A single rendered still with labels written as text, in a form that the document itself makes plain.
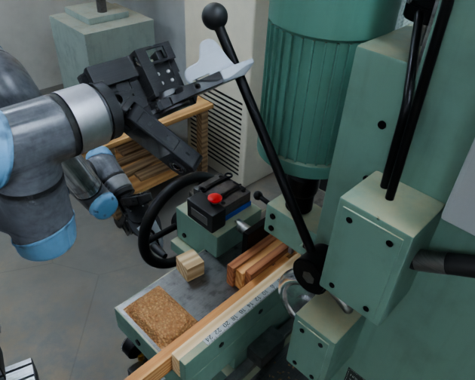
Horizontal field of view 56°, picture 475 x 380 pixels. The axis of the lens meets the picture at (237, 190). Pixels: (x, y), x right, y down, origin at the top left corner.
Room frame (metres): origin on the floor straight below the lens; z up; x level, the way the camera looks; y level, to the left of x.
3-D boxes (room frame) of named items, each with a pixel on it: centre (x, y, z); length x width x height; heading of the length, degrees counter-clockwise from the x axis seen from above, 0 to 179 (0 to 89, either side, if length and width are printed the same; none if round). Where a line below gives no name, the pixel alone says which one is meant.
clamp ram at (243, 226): (0.70, -0.03, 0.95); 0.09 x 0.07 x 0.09; 138
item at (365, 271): (0.39, -0.17, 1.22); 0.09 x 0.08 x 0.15; 48
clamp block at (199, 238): (0.76, 0.04, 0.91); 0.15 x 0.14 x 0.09; 138
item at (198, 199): (0.76, 0.04, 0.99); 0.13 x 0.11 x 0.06; 138
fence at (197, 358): (0.61, -0.13, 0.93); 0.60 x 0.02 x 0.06; 138
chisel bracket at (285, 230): (0.63, -0.13, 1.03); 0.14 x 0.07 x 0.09; 48
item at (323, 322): (0.41, -0.15, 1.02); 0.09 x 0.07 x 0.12; 138
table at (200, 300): (0.71, -0.02, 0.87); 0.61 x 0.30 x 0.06; 138
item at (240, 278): (0.68, -0.10, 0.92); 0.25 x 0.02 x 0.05; 138
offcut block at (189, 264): (0.62, 0.09, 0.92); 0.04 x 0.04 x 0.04; 38
